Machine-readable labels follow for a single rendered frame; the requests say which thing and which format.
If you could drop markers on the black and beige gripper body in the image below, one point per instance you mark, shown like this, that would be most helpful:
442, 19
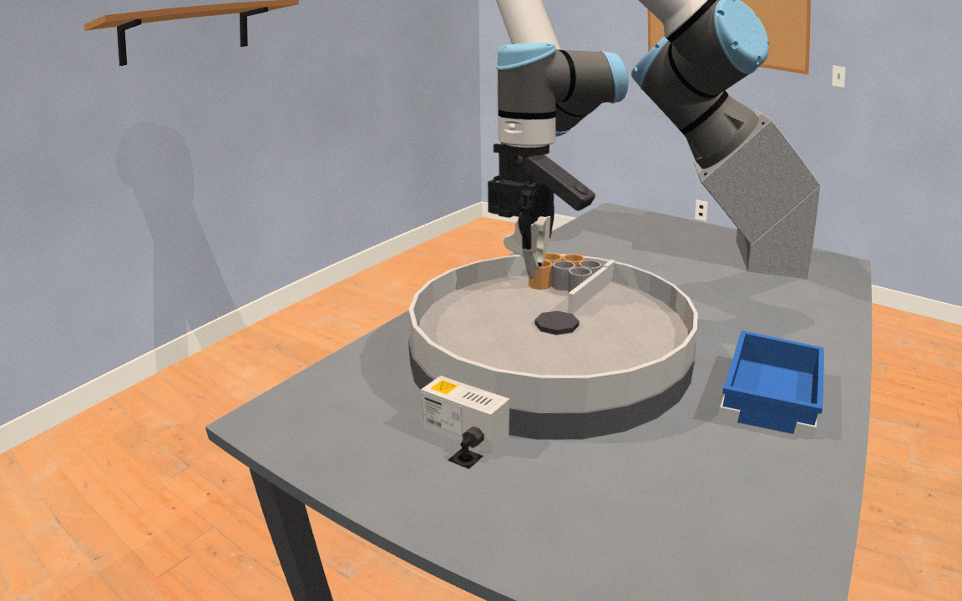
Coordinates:
509, 191

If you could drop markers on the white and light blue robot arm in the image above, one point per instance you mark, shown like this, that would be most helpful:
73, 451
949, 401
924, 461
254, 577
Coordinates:
721, 43

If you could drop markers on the grey metal sleeve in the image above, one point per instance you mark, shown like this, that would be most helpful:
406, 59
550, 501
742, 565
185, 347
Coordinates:
577, 275
591, 264
560, 274

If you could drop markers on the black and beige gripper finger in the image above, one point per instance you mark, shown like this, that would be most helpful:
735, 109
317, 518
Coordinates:
524, 240
545, 225

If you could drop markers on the blue crate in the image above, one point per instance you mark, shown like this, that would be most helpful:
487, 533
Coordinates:
785, 369

